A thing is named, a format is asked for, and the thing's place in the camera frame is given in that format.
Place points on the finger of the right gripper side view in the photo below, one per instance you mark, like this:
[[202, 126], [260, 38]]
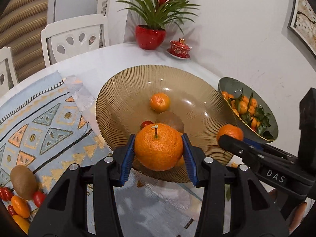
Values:
[[258, 154]]

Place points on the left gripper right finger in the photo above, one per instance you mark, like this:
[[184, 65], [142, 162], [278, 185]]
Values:
[[234, 201]]

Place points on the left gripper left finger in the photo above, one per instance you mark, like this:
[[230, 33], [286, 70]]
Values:
[[64, 211]]

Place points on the large orange mandarin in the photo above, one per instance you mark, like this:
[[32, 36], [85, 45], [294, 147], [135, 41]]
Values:
[[232, 131]]

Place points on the red cherry tomato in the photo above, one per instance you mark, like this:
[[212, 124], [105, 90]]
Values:
[[38, 198], [11, 210], [5, 194]]

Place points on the yellow-orange round orange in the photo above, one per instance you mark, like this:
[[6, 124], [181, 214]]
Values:
[[22, 223]]

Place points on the small orange tangerine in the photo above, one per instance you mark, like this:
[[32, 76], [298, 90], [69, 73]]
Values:
[[20, 206]]

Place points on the brown kiwi fruit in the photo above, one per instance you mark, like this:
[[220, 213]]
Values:
[[24, 182]]

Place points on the orange fruit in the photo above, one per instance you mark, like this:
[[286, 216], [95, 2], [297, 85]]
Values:
[[180, 161]]

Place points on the orange with stem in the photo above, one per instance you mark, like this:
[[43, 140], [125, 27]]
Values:
[[158, 147]]

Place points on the brown kiwi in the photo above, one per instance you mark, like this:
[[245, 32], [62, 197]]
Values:
[[172, 120]]

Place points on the person's right hand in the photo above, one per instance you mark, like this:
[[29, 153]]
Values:
[[297, 216]]

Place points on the green bowl of kumquats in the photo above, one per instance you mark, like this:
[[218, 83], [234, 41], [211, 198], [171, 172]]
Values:
[[253, 115]]

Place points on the patterned light blue table runner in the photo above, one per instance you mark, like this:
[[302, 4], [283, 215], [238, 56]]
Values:
[[51, 124]]

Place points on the red tomato in bowl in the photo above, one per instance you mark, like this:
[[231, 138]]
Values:
[[145, 123]]

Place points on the amber ribbed glass bowl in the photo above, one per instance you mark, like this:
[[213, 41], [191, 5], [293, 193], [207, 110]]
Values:
[[123, 103]]

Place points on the red lidded tea cup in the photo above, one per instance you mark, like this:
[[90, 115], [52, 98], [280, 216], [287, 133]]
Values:
[[179, 49]]

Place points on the white dining chair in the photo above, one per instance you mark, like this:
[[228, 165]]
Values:
[[73, 36], [7, 71]]

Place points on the green plant in red pot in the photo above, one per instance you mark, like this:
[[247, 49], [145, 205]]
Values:
[[157, 15]]

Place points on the striped beige window blind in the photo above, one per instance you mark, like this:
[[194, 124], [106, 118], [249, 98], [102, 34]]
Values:
[[21, 24]]

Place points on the white refrigerator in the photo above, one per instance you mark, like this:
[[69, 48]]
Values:
[[63, 9]]

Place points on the framed wall picture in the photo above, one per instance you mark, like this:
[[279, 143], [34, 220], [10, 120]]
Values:
[[302, 23]]

